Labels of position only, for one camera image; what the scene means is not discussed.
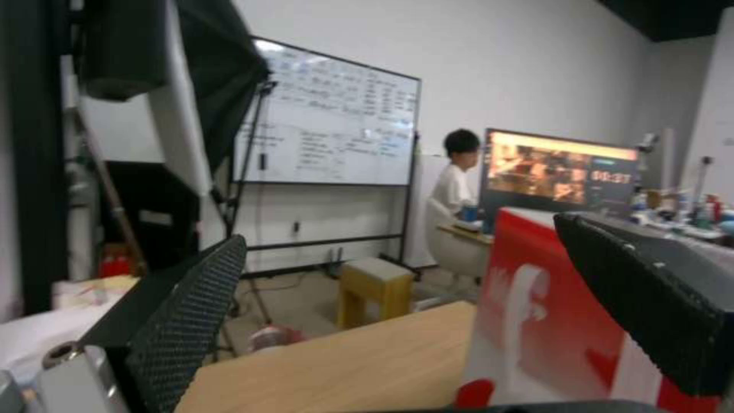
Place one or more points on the computer monitor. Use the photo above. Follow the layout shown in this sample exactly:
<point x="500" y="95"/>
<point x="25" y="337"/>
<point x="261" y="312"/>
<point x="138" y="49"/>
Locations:
<point x="559" y="174"/>

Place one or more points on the black softbox light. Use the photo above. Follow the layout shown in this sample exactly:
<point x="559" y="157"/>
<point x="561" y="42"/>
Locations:
<point x="195" y="81"/>

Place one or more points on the yellow wooden stool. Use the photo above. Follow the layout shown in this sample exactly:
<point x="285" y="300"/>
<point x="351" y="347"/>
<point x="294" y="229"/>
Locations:
<point x="375" y="290"/>

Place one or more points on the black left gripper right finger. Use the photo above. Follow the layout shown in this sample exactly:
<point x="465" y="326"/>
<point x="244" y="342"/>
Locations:
<point x="648" y="297"/>

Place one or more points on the person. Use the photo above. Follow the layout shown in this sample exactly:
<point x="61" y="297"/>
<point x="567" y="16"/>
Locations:
<point x="457" y="172"/>

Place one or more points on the red and white delivery bag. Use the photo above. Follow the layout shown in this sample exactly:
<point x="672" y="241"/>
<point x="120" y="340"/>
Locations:
<point x="550" y="318"/>

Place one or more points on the red and white plastic bag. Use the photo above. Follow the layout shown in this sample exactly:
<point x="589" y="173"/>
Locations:
<point x="274" y="337"/>

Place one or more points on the black light stand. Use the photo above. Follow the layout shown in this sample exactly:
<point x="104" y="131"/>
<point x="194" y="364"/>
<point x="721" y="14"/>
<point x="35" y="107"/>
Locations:
<point x="249" y="172"/>

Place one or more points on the whiteboard on black stand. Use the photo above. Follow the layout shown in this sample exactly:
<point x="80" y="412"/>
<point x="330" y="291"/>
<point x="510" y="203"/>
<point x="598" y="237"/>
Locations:
<point x="338" y="129"/>

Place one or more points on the blue drink can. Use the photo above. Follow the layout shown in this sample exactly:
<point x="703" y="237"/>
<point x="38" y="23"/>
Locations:
<point x="469" y="212"/>

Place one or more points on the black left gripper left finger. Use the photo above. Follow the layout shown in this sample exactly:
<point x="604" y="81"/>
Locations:
<point x="172" y="318"/>

